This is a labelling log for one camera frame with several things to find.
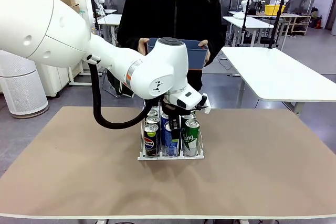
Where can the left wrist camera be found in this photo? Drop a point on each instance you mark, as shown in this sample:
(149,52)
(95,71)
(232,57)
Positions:
(206,106)

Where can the yellow plastic bin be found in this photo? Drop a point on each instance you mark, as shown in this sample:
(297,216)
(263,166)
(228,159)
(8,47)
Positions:
(274,9)

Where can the blue plastic storage bin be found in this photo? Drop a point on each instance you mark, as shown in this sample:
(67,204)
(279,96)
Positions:
(195,56)

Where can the person's left forearm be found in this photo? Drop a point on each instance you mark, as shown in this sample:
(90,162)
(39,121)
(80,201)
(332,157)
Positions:
(218,48)

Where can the small wooden side table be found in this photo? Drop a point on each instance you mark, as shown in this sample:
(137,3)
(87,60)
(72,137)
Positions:
(78,84)

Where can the green beverage can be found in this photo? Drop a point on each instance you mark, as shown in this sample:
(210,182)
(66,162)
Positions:
(187,116)
(192,137)

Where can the person's right forearm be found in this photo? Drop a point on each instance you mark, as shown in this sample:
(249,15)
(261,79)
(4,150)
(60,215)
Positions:
(126,39)

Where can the black tripod pole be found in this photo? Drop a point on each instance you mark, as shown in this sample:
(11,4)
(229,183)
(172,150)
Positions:
(275,24)

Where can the person's right hand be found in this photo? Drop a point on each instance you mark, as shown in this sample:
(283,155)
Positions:
(141,45)

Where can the person in black hoodie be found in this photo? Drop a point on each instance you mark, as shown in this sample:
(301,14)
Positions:
(162,11)

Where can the person's left hand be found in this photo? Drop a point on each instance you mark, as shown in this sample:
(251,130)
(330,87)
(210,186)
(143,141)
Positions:
(204,42)

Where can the orange bottle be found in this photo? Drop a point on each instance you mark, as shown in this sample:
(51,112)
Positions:
(93,31)

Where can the white background table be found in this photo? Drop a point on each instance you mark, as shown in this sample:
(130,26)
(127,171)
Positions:
(246,22)
(110,19)

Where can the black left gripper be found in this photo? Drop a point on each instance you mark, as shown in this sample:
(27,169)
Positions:
(170,108)

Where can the white air purifier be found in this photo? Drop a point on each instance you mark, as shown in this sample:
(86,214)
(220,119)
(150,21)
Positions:
(21,90)

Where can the wooden shelf table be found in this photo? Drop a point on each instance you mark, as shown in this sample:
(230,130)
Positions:
(296,15)

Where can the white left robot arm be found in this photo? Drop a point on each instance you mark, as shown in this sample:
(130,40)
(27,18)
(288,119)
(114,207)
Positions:
(52,24)

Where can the small cardboard box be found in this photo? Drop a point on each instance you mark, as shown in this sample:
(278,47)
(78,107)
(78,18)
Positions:
(76,7)

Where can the large white table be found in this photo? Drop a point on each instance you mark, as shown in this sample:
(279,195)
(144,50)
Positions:
(275,72)

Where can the red fire extinguisher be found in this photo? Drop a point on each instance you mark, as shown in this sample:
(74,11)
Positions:
(317,22)

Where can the blue beverage can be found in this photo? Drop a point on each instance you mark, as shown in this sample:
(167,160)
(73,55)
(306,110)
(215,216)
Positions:
(166,140)

